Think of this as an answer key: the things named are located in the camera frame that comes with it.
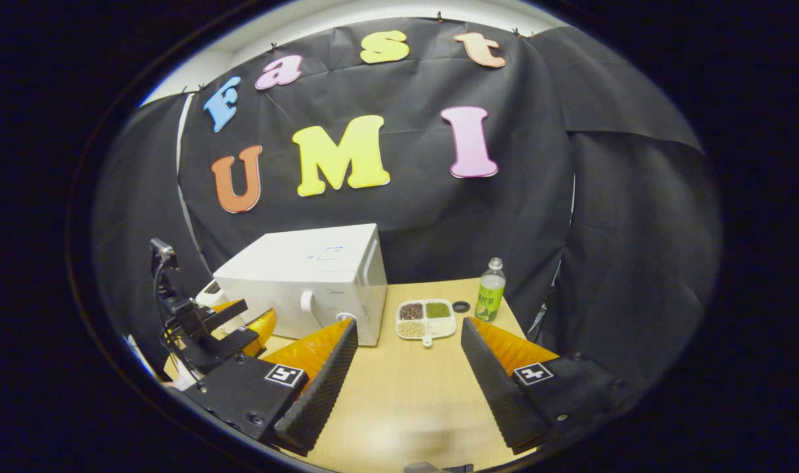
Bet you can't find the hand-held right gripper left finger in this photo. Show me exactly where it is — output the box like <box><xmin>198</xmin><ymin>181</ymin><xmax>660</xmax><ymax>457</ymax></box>
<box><xmin>183</xmin><ymin>318</ymin><xmax>359</xmax><ymax>457</ymax></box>

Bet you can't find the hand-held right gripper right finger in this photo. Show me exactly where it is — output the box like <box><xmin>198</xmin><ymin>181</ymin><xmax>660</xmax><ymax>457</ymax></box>
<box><xmin>461</xmin><ymin>317</ymin><xmax>637</xmax><ymax>455</ymax></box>

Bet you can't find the white microwave oven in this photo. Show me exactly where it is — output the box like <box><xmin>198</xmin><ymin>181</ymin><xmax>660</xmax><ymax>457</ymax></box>
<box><xmin>213</xmin><ymin>223</ymin><xmax>388</xmax><ymax>347</ymax></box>

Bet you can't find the white toaster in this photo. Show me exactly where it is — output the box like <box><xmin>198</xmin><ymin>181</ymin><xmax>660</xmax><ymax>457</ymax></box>
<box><xmin>194</xmin><ymin>279</ymin><xmax>224</xmax><ymax>309</ymax></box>

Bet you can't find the divided white dish of beans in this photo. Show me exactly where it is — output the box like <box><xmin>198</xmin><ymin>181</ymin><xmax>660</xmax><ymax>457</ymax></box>
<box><xmin>396</xmin><ymin>299</ymin><xmax>457</xmax><ymax>348</ymax></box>

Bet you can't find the green drink bottle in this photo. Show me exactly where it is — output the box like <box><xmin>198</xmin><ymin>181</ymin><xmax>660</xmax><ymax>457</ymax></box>
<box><xmin>475</xmin><ymin>258</ymin><xmax>507</xmax><ymax>323</ymax></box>

